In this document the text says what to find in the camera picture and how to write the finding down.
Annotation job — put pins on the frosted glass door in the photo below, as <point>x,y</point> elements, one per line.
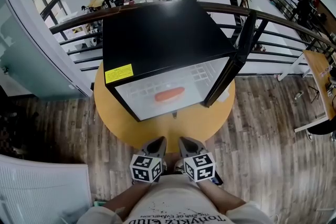
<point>26,60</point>

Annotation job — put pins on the person's right forearm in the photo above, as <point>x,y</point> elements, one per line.
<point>223,195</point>

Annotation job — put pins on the wooden desk with white legs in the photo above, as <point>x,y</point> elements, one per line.
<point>317,70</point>

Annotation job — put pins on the person's white printed shirt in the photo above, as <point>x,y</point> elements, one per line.
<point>176,202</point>

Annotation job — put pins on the black tripod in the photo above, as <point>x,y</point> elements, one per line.
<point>314,94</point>

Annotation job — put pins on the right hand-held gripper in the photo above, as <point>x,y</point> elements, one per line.
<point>200,166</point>

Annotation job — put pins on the person's left forearm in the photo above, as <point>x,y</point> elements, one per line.
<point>128,199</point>

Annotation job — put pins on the black mini fridge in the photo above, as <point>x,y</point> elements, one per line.
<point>157,34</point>

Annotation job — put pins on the green plastic box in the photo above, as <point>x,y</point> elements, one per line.
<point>101,203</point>

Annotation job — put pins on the black railing with wooden handrail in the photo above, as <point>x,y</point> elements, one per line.
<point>78,21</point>

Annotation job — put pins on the orange carrot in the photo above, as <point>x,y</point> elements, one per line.
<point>169,95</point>

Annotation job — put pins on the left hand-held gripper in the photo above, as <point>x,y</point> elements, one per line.
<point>143,168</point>

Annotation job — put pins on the white round plate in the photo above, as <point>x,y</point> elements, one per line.
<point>162,105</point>

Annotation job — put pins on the white ribbed panel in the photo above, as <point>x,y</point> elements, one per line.
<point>39,191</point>

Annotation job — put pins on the clear plastic bottle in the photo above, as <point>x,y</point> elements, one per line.
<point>299,95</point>

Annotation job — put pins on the round wooden table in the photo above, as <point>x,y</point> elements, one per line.
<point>162,133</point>

